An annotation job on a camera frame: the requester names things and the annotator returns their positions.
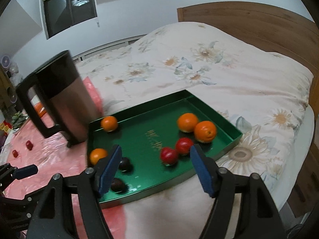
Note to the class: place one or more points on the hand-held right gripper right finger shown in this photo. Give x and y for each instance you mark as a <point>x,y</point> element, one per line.
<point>203,171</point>

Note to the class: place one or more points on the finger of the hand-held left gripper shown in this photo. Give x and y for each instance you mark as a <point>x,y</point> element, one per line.
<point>27,199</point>
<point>25,170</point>

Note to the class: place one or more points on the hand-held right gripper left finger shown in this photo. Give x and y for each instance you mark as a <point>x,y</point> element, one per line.
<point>109,171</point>

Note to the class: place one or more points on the dark purple plum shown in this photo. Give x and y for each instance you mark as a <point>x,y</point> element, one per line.
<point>125,164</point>
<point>119,185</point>

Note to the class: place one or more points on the orange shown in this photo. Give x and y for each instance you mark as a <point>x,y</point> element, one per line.
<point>98,155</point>
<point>109,124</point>
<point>187,122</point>
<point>205,131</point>

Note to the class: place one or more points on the red apple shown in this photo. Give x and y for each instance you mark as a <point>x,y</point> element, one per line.
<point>184,146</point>
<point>29,145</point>
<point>169,156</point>

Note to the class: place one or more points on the green rectangular tray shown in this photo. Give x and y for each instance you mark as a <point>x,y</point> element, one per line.
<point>139,154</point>

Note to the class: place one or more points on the small red tomato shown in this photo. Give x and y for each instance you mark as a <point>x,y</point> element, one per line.
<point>15,152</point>

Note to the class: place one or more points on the pink plastic sheet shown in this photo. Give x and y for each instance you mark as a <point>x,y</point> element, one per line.
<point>44,164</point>

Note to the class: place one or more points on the red and yellow boxes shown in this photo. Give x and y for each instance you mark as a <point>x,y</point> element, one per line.
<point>5,127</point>

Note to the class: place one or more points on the green bok choy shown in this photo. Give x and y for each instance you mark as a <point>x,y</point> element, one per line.
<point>18,118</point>

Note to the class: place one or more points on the orange enamel bowl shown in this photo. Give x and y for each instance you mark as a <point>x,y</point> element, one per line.
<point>38,108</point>

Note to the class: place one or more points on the dark electric kettle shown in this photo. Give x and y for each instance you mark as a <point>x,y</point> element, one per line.
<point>67,92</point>

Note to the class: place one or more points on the brown coat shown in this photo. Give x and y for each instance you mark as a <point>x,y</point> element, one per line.
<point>2,79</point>

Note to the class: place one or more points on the white mattress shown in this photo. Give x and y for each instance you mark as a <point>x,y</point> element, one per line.
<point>299,159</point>

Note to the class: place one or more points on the floral blanket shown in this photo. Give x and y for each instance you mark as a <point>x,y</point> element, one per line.
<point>199,74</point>

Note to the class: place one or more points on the clear plastic bags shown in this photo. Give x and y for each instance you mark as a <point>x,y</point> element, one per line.
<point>14,68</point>

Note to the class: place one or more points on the small white fan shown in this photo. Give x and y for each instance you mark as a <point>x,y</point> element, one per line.
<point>5,61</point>

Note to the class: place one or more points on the dark window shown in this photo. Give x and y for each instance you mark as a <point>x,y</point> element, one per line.
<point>67,7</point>

